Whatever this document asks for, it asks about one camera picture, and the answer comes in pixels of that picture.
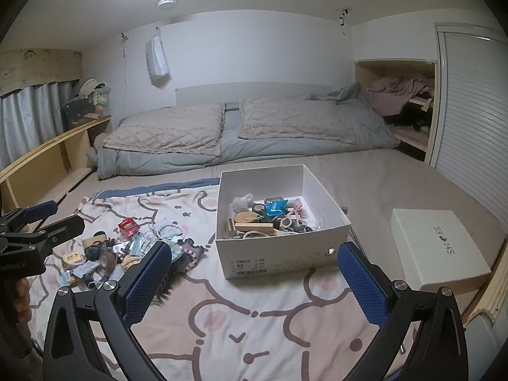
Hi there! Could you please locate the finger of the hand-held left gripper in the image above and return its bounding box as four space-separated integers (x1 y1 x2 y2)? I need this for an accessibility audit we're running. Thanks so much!
0 200 58 233
30 214 86 249

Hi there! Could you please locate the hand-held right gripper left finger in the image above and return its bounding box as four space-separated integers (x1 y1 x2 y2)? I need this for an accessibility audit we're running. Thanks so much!
42 240 175 381

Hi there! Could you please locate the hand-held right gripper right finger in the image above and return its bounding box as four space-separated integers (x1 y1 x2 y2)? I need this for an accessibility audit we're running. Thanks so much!
337 241 469 381

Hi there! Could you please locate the brown hair claw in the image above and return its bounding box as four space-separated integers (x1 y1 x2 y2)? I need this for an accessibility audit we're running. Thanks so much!
157 254 177 304

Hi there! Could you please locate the white shoe box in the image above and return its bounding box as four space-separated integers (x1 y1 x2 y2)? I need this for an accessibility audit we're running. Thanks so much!
215 164 352 280

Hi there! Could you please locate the blue ice pack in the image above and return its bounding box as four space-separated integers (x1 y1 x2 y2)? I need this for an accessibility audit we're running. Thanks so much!
265 197 287 217

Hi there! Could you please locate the person's left hand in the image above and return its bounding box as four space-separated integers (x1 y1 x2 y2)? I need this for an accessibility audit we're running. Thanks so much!
12 277 33 328

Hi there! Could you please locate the blue striped packet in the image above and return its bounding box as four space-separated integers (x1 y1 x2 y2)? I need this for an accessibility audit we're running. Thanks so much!
131 236 153 255

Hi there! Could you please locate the wooden bedside shelf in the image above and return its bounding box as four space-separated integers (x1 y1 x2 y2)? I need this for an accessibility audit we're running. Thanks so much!
0 114 113 215

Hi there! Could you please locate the pink and black crochet piece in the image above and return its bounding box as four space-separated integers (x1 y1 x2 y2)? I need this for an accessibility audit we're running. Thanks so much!
180 238 207 271

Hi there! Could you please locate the clear packet of white rings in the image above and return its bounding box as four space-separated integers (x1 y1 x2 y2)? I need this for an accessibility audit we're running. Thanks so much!
153 222 183 241

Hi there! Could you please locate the metal back scratcher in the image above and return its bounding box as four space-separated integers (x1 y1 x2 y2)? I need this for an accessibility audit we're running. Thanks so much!
340 205 360 243

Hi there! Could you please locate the bunch of green clothes pegs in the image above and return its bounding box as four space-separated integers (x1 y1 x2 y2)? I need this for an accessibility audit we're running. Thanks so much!
258 214 314 233

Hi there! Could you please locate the cream shoe box lid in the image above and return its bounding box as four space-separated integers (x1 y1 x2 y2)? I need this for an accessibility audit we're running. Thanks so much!
389 208 493 294

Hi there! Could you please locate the grey curtain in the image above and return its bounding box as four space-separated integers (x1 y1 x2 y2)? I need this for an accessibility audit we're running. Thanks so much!
0 80 82 171

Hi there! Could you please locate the printed blanket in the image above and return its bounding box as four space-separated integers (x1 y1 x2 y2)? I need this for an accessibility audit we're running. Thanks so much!
30 180 401 381

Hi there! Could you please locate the dark handbag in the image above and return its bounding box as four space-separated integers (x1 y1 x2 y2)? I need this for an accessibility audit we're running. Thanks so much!
61 96 98 128

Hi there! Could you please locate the wooden block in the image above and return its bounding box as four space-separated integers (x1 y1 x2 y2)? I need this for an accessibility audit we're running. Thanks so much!
234 222 274 237

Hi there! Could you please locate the grey duvet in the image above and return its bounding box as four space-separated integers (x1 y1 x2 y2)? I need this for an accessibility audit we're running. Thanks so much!
85 83 401 180

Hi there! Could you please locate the white crumpled tissue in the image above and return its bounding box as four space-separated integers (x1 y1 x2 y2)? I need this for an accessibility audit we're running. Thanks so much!
232 193 255 212

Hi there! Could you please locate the green plush toy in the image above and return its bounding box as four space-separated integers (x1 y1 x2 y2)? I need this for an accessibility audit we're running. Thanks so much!
92 86 112 112

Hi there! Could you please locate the white brimmed hat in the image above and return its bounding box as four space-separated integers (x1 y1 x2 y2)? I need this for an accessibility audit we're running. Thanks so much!
75 78 106 96

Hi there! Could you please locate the beige cartoon curtain valance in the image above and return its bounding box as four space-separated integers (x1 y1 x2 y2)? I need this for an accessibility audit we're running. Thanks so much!
0 49 83 98

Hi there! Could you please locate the beige quilted pillow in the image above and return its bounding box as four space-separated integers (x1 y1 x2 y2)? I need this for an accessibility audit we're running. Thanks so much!
102 102 225 156
237 96 358 145

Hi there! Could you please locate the dark clothes pile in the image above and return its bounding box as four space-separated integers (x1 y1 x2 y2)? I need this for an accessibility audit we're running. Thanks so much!
385 107 431 131

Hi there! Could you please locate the pink clothes pile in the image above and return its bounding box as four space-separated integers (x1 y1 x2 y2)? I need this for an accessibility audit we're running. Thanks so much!
365 76 435 116

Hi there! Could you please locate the white louvred door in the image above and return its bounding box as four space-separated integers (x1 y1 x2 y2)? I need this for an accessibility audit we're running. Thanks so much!
424 22 508 239

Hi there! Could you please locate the hanging white bag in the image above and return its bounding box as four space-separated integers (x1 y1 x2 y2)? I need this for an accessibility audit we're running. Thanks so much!
145 28 171 78

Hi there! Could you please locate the white wall cable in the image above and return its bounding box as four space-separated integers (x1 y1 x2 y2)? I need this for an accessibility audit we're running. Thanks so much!
120 33 130 117

